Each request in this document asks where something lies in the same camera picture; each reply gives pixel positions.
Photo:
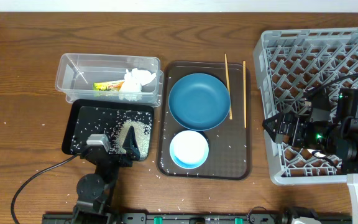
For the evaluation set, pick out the white rice pile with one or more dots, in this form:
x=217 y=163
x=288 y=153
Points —
x=115 y=124

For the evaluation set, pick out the light blue white bowl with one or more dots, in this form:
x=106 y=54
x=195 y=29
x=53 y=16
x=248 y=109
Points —
x=189 y=149

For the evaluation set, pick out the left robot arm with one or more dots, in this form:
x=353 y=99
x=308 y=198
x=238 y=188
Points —
x=95 y=190

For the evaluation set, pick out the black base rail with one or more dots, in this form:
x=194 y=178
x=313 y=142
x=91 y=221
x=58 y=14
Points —
x=256 y=215

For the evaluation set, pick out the white tissue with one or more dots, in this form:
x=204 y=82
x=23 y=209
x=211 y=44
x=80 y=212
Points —
x=134 y=80

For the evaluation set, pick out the blue plate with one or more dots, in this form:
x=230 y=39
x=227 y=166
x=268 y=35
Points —
x=199 y=101

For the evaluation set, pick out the brown serving tray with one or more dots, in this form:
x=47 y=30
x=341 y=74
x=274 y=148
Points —
x=230 y=154

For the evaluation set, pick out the right wooden chopstick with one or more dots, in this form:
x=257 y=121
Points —
x=244 y=93

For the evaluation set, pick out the left wooden chopstick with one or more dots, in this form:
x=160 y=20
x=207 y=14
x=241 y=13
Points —
x=228 y=84

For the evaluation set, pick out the black plastic tray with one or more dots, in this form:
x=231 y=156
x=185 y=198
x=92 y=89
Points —
x=78 y=104

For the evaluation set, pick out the wooden chopstick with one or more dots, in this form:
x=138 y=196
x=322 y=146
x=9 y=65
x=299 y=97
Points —
x=228 y=84
x=244 y=93

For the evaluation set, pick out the grey dishwasher rack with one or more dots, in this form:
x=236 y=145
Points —
x=287 y=63

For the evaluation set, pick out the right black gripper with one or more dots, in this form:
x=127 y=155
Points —
x=288 y=129

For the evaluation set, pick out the clear plastic bin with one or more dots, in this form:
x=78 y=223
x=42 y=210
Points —
x=77 y=73

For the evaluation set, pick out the yellow green snack wrapper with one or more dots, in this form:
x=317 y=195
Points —
x=108 y=86

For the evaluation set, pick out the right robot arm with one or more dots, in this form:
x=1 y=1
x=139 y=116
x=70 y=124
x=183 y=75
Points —
x=316 y=132

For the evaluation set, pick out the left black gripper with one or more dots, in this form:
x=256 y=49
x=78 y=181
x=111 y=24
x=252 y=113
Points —
x=128 y=159

